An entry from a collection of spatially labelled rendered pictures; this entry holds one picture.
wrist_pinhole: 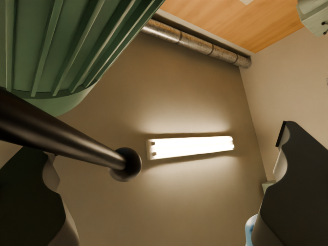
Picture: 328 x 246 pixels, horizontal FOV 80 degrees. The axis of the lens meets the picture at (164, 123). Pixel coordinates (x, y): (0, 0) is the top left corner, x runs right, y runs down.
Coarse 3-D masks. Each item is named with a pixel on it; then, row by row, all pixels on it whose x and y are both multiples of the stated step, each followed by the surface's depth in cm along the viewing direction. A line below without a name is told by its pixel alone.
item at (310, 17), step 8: (304, 0) 158; (312, 0) 154; (320, 0) 153; (296, 8) 175; (304, 8) 160; (312, 8) 159; (320, 8) 161; (304, 16) 170; (312, 16) 166; (320, 16) 167; (304, 24) 175; (312, 24) 177; (320, 24) 178; (312, 32) 189; (320, 32) 191
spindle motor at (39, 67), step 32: (0, 0) 9; (32, 0) 9; (64, 0) 9; (96, 0) 9; (128, 0) 10; (160, 0) 12; (0, 32) 10; (32, 32) 10; (64, 32) 11; (96, 32) 12; (128, 32) 13; (0, 64) 13; (32, 64) 13; (64, 64) 14; (96, 64) 17; (32, 96) 17; (64, 96) 19
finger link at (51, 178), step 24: (0, 168) 8; (24, 168) 8; (48, 168) 9; (0, 192) 7; (24, 192) 7; (48, 192) 7; (0, 216) 6; (24, 216) 6; (48, 216) 6; (0, 240) 6; (24, 240) 6; (48, 240) 6; (72, 240) 7
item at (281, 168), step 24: (288, 144) 9; (312, 144) 9; (288, 168) 8; (312, 168) 7; (288, 192) 7; (312, 192) 7; (264, 216) 6; (288, 216) 6; (312, 216) 6; (264, 240) 6; (288, 240) 5; (312, 240) 5
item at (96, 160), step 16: (0, 96) 5; (16, 96) 6; (0, 112) 5; (16, 112) 6; (32, 112) 6; (0, 128) 5; (16, 128) 6; (32, 128) 6; (48, 128) 7; (64, 128) 8; (32, 144) 7; (48, 144) 7; (64, 144) 8; (80, 144) 9; (96, 144) 11; (80, 160) 11; (96, 160) 12; (112, 160) 14; (128, 160) 19; (112, 176) 19; (128, 176) 19
